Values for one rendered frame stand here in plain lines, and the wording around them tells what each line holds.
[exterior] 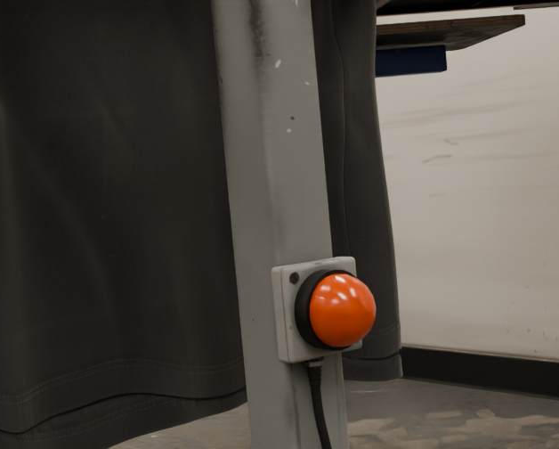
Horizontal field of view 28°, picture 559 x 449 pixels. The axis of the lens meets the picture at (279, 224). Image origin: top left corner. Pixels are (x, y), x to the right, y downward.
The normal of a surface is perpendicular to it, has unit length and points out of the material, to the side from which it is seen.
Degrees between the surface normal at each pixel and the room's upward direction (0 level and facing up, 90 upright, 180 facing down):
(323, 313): 81
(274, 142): 90
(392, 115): 90
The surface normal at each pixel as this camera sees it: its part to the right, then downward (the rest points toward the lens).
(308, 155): 0.61, -0.01
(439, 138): -0.79, 0.11
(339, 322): -0.15, 0.22
